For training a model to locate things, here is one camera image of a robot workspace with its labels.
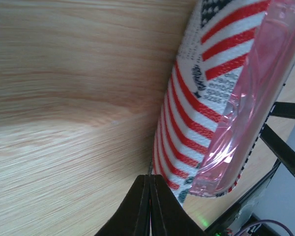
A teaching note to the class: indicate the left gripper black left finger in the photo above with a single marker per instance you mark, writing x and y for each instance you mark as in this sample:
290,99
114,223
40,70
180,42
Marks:
132,218

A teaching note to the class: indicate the red thin frame sunglasses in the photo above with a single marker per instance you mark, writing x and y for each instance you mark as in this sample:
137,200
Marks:
265,70

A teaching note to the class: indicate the black aluminium frame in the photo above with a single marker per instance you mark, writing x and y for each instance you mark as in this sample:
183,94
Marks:
267,153

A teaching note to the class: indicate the patterned sunglasses case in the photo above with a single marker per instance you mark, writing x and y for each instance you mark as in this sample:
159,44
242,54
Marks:
216,41

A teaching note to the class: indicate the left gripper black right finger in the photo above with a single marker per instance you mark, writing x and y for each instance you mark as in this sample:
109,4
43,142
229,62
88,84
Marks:
168,218

